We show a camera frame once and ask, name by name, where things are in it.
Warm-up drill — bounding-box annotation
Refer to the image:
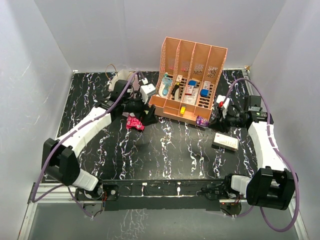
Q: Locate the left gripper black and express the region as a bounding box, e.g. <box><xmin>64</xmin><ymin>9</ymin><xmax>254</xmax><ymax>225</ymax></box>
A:
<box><xmin>122</xmin><ymin>91</ymin><xmax>158</xmax><ymax>126</ymax></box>

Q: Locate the purple M&M's packet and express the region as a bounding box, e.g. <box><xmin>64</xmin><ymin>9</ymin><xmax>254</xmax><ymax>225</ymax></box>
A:
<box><xmin>195</xmin><ymin>115</ymin><xmax>209</xmax><ymax>127</ymax></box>

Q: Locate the pale pink paper bag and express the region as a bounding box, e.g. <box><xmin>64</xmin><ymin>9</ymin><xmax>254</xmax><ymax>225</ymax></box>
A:
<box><xmin>104</xmin><ymin>64</ymin><xmax>141</xmax><ymax>92</ymax></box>

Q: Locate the green candy packet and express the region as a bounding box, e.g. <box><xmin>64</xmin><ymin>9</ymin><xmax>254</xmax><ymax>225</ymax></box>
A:
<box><xmin>122</xmin><ymin>112</ymin><xmax>139</xmax><ymax>118</ymax></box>

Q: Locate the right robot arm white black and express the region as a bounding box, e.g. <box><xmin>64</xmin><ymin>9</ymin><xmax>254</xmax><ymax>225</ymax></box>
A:
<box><xmin>206</xmin><ymin>95</ymin><xmax>298</xmax><ymax>210</ymax></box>

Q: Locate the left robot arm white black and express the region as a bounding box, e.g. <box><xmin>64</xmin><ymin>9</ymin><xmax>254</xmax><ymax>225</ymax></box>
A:
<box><xmin>42</xmin><ymin>79</ymin><xmax>158</xmax><ymax>200</ymax></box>

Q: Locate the white rectangular box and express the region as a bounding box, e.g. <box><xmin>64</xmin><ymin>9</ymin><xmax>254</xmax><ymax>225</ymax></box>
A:
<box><xmin>212</xmin><ymin>132</ymin><xmax>239</xmax><ymax>151</ymax></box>

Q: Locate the pink candy packet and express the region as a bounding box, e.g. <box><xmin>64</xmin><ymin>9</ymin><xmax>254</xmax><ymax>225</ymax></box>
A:
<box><xmin>126</xmin><ymin>115</ymin><xmax>145</xmax><ymax>131</ymax></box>

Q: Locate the small yellow box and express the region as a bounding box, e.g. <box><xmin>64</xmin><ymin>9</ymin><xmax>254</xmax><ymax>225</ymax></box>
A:
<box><xmin>180</xmin><ymin>105</ymin><xmax>186</xmax><ymax>116</ymax></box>

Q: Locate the blue white item pack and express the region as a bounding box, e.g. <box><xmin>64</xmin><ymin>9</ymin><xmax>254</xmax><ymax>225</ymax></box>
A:
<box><xmin>200</xmin><ymin>81</ymin><xmax>212</xmax><ymax>98</ymax></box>

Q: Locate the white plastic packet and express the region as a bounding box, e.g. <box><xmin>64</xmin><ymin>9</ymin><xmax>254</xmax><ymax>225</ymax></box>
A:
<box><xmin>182</xmin><ymin>95</ymin><xmax>198</xmax><ymax>105</ymax></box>

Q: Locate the black yellow utility knife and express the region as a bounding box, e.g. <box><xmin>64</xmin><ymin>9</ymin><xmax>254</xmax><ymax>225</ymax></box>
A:
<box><xmin>171</xmin><ymin>82</ymin><xmax>181</xmax><ymax>101</ymax></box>

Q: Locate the light blue tape dispenser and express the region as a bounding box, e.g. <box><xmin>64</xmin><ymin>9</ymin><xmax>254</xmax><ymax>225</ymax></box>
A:
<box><xmin>158</xmin><ymin>72</ymin><xmax>173</xmax><ymax>98</ymax></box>

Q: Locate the orange desk file organizer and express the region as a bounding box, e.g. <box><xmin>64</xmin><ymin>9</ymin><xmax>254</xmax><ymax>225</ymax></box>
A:
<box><xmin>149</xmin><ymin>37</ymin><xmax>228</xmax><ymax>124</ymax></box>

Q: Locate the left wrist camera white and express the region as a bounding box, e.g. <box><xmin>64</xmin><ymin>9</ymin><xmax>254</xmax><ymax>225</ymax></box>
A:
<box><xmin>138</xmin><ymin>77</ymin><xmax>156</xmax><ymax>105</ymax></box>

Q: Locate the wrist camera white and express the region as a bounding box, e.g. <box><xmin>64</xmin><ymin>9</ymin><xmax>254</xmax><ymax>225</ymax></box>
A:
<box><xmin>215</xmin><ymin>95</ymin><xmax>230</xmax><ymax>119</ymax></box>
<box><xmin>138</xmin><ymin>77</ymin><xmax>156</xmax><ymax>105</ymax></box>

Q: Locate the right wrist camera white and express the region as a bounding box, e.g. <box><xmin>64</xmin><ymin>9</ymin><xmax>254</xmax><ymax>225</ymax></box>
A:
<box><xmin>215</xmin><ymin>95</ymin><xmax>230</xmax><ymax>119</ymax></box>

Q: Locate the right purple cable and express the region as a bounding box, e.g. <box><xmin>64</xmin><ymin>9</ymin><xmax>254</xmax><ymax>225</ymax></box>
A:
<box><xmin>224</xmin><ymin>77</ymin><xmax>300</xmax><ymax>232</ymax></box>

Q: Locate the purple cable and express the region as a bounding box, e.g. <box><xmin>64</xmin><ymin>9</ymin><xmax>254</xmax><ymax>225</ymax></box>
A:
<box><xmin>31</xmin><ymin>70</ymin><xmax>145</xmax><ymax>219</ymax></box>
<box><xmin>224</xmin><ymin>77</ymin><xmax>300</xmax><ymax>232</ymax></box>

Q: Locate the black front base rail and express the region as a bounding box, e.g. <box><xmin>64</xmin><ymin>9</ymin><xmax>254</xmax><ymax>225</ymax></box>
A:
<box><xmin>74</xmin><ymin>178</ymin><xmax>253</xmax><ymax>212</ymax></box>

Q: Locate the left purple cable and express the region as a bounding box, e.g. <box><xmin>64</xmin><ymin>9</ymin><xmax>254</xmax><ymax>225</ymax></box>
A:
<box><xmin>31</xmin><ymin>70</ymin><xmax>145</xmax><ymax>219</ymax></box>

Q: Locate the aluminium frame rail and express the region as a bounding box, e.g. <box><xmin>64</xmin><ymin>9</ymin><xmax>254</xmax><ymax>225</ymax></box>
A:
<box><xmin>17</xmin><ymin>182</ymin><xmax>310</xmax><ymax>240</ymax></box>

